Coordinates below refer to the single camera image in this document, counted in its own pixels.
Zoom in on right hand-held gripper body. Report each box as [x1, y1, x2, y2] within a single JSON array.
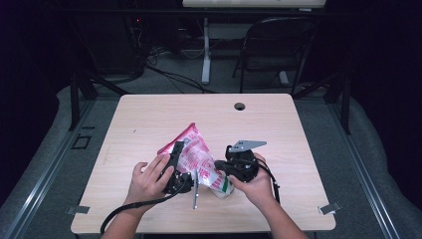
[[226, 140, 268, 183]]

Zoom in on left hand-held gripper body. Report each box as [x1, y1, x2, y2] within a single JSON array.
[[162, 168, 199, 210]]

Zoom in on pink and white plastic bag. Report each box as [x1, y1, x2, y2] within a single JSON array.
[[157, 122, 235, 199]]

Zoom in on clear jar with black lid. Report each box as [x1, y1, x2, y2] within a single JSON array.
[[212, 186, 235, 200]]

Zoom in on person's right hand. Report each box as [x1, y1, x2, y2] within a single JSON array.
[[229, 152, 277, 208]]

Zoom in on person's left hand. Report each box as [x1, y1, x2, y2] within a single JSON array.
[[125, 154, 175, 208]]

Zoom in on grey tape piece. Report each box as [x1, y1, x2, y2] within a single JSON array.
[[317, 201, 342, 215], [66, 205, 91, 215]]

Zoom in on white desk leg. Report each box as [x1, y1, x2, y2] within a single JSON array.
[[201, 17, 213, 86]]

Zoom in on black metal stand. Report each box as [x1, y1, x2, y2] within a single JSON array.
[[68, 71, 128, 131], [293, 71, 352, 135]]

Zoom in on dark computer case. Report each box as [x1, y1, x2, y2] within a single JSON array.
[[79, 13, 147, 76]]

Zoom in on black folding chair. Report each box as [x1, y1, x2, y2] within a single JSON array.
[[232, 17, 317, 96]]

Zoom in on white desk top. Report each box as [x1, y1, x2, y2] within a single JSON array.
[[182, 0, 327, 9]]

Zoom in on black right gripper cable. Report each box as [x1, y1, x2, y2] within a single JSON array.
[[254, 158, 282, 204]]

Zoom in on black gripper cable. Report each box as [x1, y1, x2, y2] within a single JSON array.
[[100, 178, 187, 235], [254, 158, 282, 204]]

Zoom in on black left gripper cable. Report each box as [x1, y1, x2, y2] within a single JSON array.
[[100, 178, 187, 235]]

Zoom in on black floor cables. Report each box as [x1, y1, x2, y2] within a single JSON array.
[[144, 49, 217, 95]]

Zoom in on aluminium floor rail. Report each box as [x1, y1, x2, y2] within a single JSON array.
[[1, 99, 96, 239], [326, 99, 401, 239]]

